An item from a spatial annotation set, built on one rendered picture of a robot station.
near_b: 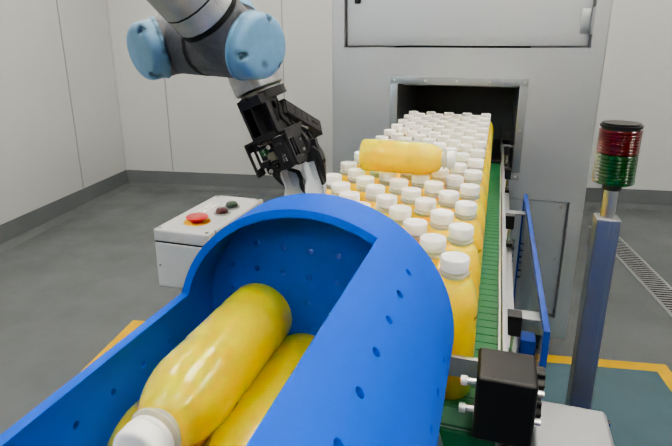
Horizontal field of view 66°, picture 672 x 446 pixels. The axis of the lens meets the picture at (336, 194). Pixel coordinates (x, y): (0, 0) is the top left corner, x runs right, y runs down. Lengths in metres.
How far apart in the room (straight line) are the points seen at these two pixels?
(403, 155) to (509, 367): 0.56
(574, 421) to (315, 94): 4.18
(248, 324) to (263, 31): 0.31
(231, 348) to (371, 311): 0.14
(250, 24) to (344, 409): 0.41
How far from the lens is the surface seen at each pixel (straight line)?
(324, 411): 0.29
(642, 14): 5.01
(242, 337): 0.47
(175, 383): 0.43
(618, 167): 0.94
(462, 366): 0.75
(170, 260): 0.88
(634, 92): 5.03
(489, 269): 1.21
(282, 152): 0.74
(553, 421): 0.87
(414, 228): 0.83
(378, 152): 1.13
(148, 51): 0.70
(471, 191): 1.07
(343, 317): 0.35
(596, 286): 1.02
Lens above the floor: 1.38
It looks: 16 degrees down
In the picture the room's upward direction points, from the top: straight up
